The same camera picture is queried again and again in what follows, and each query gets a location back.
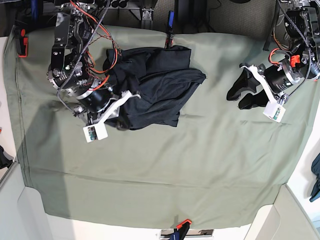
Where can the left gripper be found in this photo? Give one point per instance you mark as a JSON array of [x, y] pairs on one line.
[[279, 78]]

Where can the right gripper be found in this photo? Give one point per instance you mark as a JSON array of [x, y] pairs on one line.
[[92, 104]]

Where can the dark navy long-sleeve shirt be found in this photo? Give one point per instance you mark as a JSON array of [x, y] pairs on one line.
[[163, 78]]

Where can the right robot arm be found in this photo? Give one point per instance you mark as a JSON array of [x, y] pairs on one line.
[[79, 23]]

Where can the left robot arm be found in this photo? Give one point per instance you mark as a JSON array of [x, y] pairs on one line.
[[295, 60]]

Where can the green table cloth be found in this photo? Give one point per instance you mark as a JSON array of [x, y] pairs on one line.
[[218, 167]]

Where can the top middle blue clamp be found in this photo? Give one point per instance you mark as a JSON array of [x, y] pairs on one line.
[[169, 30]]

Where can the blue clamp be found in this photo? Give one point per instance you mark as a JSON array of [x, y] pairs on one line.
[[34, 10], [169, 30]]

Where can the dark object at left edge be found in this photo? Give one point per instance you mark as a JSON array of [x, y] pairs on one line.
[[4, 161]]

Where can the left orange black clamp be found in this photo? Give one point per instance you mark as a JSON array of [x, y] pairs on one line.
[[21, 42]]

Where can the orange black clamp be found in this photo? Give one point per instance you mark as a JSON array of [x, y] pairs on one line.
[[181, 230], [21, 42]]

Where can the bottom orange black clamp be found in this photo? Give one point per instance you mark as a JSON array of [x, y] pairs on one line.
[[181, 230]]

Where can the top left blue clamp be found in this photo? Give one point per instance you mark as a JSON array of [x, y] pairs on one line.
[[34, 10]]

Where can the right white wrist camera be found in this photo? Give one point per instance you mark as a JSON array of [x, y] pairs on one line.
[[97, 129]]

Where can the metal frame bracket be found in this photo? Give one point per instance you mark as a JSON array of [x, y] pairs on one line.
[[147, 18]]

